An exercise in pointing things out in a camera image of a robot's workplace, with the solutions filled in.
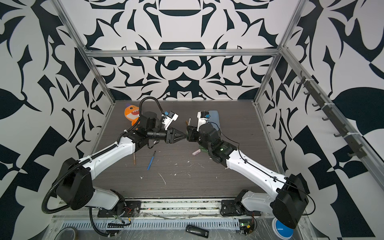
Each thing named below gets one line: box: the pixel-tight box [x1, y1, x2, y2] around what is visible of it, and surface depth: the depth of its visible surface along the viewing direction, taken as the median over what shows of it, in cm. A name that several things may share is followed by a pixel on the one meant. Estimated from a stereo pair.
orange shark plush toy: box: [124, 105, 140, 126], surface depth 104 cm
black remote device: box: [185, 224, 209, 239], surface depth 67 cm
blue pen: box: [147, 150, 156, 171], surface depth 91 cm
